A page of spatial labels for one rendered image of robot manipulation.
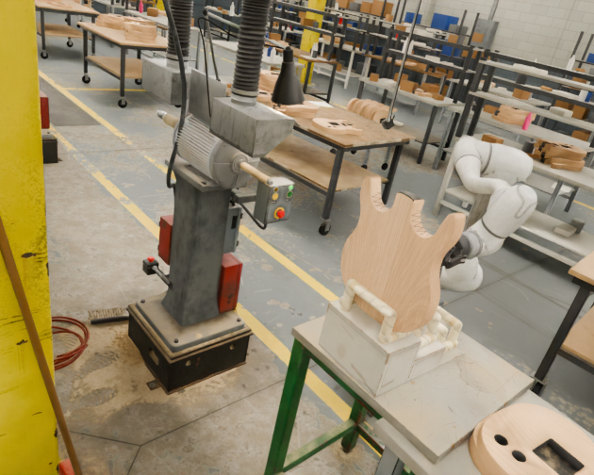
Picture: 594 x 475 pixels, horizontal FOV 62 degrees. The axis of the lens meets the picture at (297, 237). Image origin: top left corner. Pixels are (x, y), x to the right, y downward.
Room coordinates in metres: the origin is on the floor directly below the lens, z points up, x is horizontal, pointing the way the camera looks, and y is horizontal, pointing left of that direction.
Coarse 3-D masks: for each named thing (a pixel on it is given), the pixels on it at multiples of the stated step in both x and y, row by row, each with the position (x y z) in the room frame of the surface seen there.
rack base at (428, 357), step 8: (432, 344) 1.33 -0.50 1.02; (440, 344) 1.33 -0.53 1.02; (424, 352) 1.27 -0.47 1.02; (432, 352) 1.28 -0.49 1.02; (440, 352) 1.32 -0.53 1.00; (416, 360) 1.23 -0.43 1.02; (424, 360) 1.26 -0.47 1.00; (432, 360) 1.29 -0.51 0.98; (440, 360) 1.33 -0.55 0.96; (416, 368) 1.24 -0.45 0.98; (424, 368) 1.27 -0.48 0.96; (432, 368) 1.31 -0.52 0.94; (416, 376) 1.25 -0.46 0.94
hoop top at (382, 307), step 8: (352, 280) 1.30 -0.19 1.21; (352, 288) 1.28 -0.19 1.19; (360, 288) 1.27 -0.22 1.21; (360, 296) 1.25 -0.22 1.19; (368, 296) 1.24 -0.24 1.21; (376, 296) 1.24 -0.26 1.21; (376, 304) 1.21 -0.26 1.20; (384, 304) 1.20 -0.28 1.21; (384, 312) 1.18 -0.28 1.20; (392, 312) 1.17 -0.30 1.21
